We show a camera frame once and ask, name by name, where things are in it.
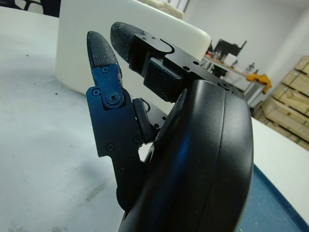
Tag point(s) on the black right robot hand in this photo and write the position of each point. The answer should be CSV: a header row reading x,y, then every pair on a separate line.
x,y
198,149

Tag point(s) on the dark office chair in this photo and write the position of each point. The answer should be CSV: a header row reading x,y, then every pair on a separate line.
x,y
49,7

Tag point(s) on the yellow cloth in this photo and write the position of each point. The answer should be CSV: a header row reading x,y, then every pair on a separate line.
x,y
260,81

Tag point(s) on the cluttered workbench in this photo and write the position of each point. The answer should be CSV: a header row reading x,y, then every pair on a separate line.
x,y
236,75

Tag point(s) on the blue plastic tray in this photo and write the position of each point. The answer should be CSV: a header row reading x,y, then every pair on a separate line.
x,y
277,205

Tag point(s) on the white two-slot toaster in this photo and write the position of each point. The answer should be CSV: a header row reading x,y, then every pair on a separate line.
x,y
74,48

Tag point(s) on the white bread slice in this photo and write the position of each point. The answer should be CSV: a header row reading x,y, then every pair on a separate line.
x,y
169,8

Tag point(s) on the black monitor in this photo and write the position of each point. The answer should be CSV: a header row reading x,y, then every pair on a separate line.
x,y
229,48

